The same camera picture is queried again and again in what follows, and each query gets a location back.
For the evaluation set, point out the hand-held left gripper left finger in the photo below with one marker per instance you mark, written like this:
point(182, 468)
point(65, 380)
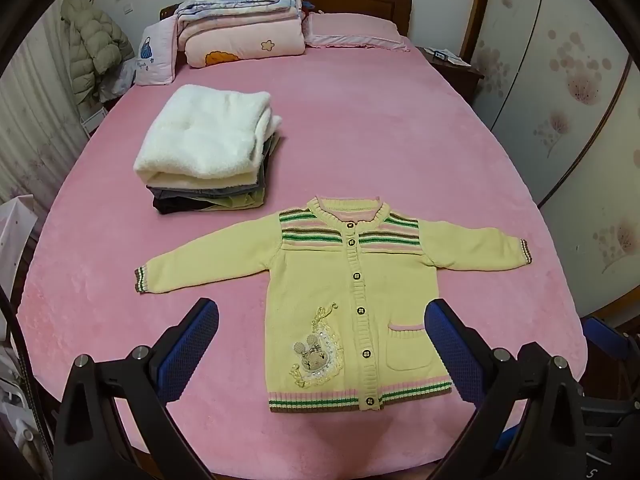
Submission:
point(190, 350)

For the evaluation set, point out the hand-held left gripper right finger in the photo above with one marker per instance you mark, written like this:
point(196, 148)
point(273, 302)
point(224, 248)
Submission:
point(450, 355)

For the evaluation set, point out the yellow knitted cardigan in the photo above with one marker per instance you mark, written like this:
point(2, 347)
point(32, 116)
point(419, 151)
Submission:
point(320, 300)

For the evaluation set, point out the stack of dark folded clothes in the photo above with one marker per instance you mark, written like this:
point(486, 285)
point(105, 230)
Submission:
point(200, 193)

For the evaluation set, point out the dark folded garment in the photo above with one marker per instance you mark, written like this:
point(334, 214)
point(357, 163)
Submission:
point(172, 205)

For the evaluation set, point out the yellow-green folded garment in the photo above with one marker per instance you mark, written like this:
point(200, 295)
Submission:
point(240, 201)

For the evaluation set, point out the blue chair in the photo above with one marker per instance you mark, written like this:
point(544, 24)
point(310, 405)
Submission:
point(607, 335)

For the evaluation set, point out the white plastic rack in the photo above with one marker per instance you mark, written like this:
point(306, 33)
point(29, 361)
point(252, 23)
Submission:
point(17, 240)

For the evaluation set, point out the white fluffy folded garment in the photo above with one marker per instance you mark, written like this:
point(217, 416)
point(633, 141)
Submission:
point(200, 135)

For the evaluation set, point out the pink bed cover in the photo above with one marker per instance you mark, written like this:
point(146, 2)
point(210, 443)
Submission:
point(375, 150)

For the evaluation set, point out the white curtain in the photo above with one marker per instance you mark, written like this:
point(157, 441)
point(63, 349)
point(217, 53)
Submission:
point(35, 130)

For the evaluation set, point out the floral wardrobe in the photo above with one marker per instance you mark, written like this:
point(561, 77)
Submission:
point(575, 110)

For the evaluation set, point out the dark wooden nightstand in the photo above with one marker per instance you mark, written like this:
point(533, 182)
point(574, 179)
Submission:
point(460, 80)

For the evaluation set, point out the white plastic bag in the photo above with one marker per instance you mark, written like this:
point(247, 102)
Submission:
point(117, 82)

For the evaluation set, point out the white paper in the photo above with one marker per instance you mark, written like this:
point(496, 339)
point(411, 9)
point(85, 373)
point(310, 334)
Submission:
point(459, 61)

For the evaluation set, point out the pale pink printed cushion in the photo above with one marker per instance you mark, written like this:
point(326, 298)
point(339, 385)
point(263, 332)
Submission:
point(157, 55)

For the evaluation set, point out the small dark box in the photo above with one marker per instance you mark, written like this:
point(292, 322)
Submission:
point(441, 55)

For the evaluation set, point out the pink folded quilt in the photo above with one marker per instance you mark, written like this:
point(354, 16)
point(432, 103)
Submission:
point(240, 42)

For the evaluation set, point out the green puffer jacket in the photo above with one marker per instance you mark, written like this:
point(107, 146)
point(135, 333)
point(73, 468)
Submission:
point(92, 45)

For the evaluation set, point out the pink pillow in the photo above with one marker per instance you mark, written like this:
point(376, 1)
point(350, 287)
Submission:
point(350, 30)

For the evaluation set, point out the dark wooden headboard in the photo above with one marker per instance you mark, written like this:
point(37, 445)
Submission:
point(360, 2)

